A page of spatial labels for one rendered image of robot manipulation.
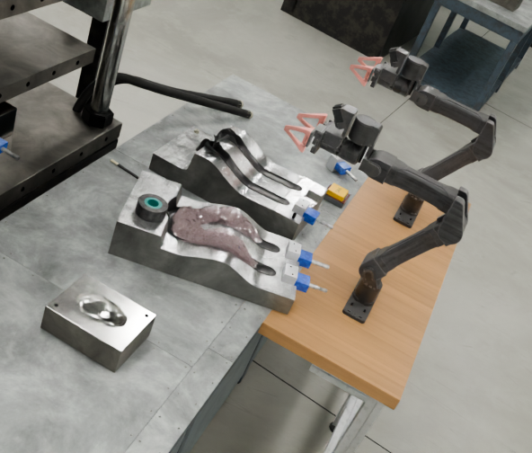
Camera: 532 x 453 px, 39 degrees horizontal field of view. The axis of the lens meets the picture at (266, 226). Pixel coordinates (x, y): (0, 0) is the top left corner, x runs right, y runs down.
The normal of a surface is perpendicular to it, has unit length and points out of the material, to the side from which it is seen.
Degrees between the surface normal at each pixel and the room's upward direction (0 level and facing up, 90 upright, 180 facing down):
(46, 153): 0
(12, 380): 0
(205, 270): 90
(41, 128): 0
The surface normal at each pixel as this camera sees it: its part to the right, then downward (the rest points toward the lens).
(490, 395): 0.32, -0.76
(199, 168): -0.39, 0.44
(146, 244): -0.11, 0.55
